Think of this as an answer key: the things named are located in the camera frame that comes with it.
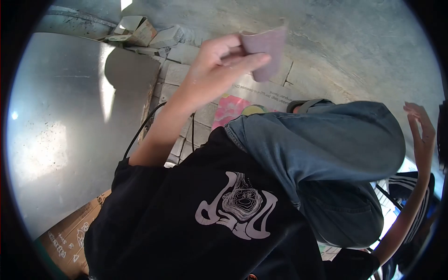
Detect pile of grey paving bricks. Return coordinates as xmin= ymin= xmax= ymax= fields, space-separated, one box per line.
xmin=138 ymin=24 xmax=295 ymax=166

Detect brown printed cardboard sheet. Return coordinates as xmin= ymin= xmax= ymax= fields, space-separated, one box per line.
xmin=36 ymin=189 xmax=112 ymax=280

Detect torn open cardboard box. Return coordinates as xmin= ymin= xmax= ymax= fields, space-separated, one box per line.
xmin=100 ymin=15 xmax=158 ymax=47

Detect person's left hand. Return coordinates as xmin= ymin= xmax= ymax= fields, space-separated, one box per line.
xmin=182 ymin=33 xmax=272 ymax=110

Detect person's right fingers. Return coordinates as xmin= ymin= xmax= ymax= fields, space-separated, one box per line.
xmin=403 ymin=101 xmax=436 ymax=140

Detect person's left thumb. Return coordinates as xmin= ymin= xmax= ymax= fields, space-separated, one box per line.
xmin=224 ymin=52 xmax=272 ymax=77

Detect black white-striped garment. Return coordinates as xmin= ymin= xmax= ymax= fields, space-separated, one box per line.
xmin=387 ymin=171 xmax=436 ymax=261

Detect person's left fingers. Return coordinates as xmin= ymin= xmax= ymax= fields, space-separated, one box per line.
xmin=206 ymin=33 xmax=247 ymax=67

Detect large grey metal sheet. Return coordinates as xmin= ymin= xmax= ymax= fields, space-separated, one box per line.
xmin=6 ymin=32 xmax=161 ymax=241

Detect person's legs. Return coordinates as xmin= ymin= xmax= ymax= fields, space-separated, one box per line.
xmin=224 ymin=99 xmax=406 ymax=250

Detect person's right hand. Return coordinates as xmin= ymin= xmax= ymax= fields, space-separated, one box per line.
xmin=403 ymin=101 xmax=437 ymax=165

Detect pink flowered cardboard sheet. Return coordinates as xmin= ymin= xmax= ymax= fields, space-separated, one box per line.
xmin=211 ymin=73 xmax=310 ymax=131

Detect person's body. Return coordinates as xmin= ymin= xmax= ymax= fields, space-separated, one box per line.
xmin=83 ymin=126 xmax=381 ymax=280

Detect mauve sandpaper piece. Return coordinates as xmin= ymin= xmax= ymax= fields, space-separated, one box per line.
xmin=239 ymin=18 xmax=289 ymax=83

